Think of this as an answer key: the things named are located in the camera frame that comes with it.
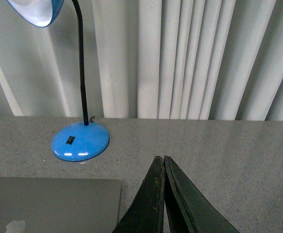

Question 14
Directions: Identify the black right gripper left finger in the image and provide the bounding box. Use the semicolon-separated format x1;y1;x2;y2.
113;156;165;233

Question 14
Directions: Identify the grey laptop with black keyboard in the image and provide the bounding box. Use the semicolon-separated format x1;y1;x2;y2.
0;177;121;233

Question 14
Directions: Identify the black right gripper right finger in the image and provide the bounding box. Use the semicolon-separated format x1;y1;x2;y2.
164;156;238;233

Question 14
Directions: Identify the blue desk lamp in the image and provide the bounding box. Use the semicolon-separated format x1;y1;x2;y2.
8;0;109;162

